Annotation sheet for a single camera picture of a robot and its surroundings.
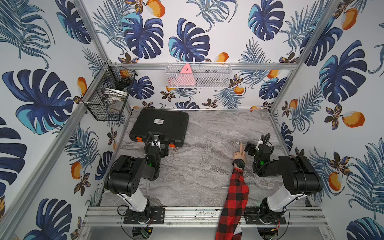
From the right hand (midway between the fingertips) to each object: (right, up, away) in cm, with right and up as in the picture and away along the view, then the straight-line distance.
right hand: (257, 143), depth 96 cm
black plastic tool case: (-55, +13, +8) cm, 57 cm away
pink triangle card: (-45, +41, -6) cm, 61 cm away
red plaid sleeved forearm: (-20, -29, -21) cm, 41 cm away
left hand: (-64, +1, -2) cm, 64 cm away
